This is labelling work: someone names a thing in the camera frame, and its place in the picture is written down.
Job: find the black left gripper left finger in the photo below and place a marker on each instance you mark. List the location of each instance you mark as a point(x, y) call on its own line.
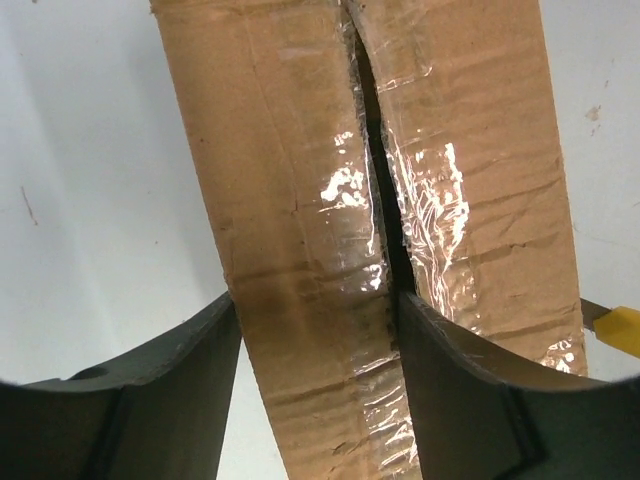
point(158, 411)

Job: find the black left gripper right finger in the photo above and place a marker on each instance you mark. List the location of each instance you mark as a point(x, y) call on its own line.
point(482, 412)

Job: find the yellow utility knife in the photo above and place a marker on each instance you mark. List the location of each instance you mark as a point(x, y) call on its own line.
point(617, 327)

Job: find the brown cardboard express box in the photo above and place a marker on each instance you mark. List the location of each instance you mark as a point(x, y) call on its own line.
point(275, 98)

